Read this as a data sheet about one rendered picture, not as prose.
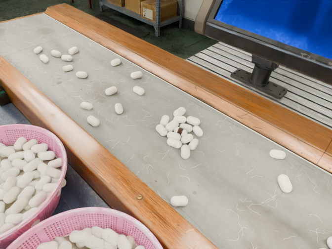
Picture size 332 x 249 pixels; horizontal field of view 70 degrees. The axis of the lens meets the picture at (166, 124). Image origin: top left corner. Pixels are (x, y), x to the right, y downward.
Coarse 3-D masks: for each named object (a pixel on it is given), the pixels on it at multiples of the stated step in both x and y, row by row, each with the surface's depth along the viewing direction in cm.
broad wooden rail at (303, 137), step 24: (72, 24) 98; (96, 24) 96; (120, 48) 84; (144, 48) 83; (168, 72) 73; (192, 72) 73; (216, 96) 65; (240, 96) 65; (240, 120) 61; (264, 120) 58; (288, 120) 58; (288, 144) 55; (312, 144) 53
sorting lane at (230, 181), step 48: (0, 48) 83; (48, 48) 85; (96, 48) 86; (48, 96) 65; (96, 96) 66; (144, 96) 67; (192, 96) 68; (144, 144) 54; (240, 144) 55; (192, 192) 46; (240, 192) 46; (240, 240) 40; (288, 240) 40
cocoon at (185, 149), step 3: (183, 147) 51; (186, 147) 51; (189, 147) 52; (183, 150) 51; (186, 150) 51; (189, 150) 51; (183, 153) 50; (186, 153) 50; (189, 153) 51; (183, 156) 50; (186, 156) 50
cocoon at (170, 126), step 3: (174, 120) 57; (168, 123) 57; (171, 123) 56; (174, 123) 57; (177, 123) 57; (168, 126) 56; (171, 126) 56; (174, 126) 56; (177, 126) 57; (168, 129) 56; (171, 129) 56
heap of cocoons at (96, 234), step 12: (84, 228) 41; (96, 228) 41; (108, 228) 40; (60, 240) 39; (72, 240) 38; (84, 240) 38; (96, 240) 38; (108, 240) 38; (120, 240) 38; (132, 240) 39
